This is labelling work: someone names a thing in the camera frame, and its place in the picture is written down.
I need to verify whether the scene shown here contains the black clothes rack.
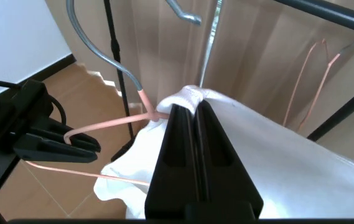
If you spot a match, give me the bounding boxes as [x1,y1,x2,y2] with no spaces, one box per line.
[103,0,354,162]

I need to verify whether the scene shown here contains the white garment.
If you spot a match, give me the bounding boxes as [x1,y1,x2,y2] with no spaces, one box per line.
[93,85,354,220]

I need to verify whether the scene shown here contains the pink clothes hanger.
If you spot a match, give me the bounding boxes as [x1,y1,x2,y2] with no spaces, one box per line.
[24,0,202,187]
[282,12,354,131]

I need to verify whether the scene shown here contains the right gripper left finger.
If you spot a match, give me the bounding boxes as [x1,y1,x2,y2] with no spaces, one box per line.
[144,104,201,220]

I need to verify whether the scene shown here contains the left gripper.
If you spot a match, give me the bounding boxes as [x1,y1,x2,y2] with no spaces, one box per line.
[0,79,101,194]

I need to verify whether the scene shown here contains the beige curtain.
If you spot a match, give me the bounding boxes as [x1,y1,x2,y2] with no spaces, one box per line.
[44,0,354,170]

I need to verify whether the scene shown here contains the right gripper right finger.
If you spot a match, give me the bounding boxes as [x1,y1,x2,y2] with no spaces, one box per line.
[195,99,264,220]

